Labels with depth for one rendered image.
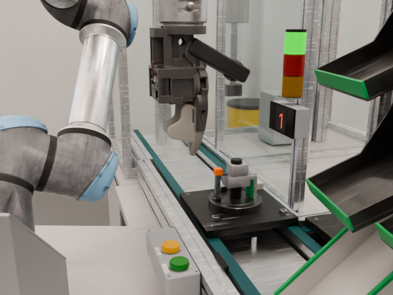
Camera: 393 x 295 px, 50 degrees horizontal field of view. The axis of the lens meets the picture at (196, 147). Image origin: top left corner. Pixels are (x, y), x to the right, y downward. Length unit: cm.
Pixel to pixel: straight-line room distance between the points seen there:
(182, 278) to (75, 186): 28
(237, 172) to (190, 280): 33
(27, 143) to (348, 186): 57
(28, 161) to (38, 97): 387
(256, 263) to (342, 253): 31
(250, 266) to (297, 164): 29
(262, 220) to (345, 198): 47
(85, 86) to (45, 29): 363
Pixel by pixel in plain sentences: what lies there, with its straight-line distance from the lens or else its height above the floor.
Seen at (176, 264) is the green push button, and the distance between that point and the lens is 87.
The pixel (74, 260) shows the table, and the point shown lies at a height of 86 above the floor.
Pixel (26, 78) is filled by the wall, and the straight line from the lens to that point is 472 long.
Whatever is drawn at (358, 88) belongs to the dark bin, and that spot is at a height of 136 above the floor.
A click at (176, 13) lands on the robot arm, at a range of 65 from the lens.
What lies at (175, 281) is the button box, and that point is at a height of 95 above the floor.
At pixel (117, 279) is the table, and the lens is 104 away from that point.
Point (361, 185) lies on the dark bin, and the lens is 63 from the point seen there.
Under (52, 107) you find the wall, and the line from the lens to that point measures 467.
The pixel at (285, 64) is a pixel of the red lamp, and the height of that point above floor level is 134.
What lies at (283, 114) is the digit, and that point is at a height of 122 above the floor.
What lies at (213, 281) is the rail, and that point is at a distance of 84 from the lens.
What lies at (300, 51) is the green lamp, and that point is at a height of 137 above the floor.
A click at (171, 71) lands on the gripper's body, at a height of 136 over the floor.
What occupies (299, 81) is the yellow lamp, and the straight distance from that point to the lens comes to 103.
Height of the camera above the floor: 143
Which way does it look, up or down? 16 degrees down
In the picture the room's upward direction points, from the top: straight up
